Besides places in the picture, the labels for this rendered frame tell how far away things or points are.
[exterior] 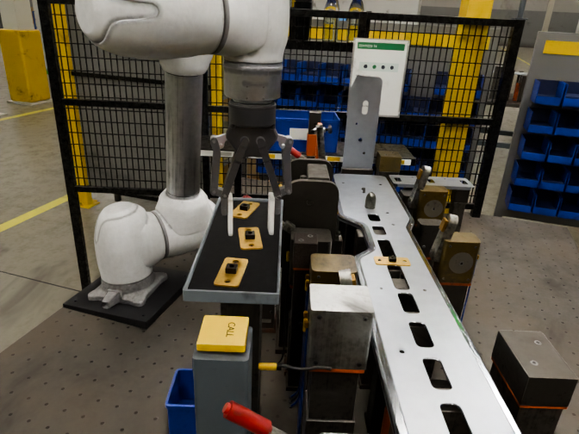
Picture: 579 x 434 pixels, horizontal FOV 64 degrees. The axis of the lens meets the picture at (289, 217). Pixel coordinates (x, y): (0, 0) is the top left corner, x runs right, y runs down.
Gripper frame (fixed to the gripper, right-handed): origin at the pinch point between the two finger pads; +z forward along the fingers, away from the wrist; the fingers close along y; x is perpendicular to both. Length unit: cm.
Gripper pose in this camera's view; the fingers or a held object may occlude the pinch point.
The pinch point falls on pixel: (251, 216)
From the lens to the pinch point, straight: 82.0
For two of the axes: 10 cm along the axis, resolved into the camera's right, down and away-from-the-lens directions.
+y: 9.9, -0.2, 1.6
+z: -0.5, 9.1, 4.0
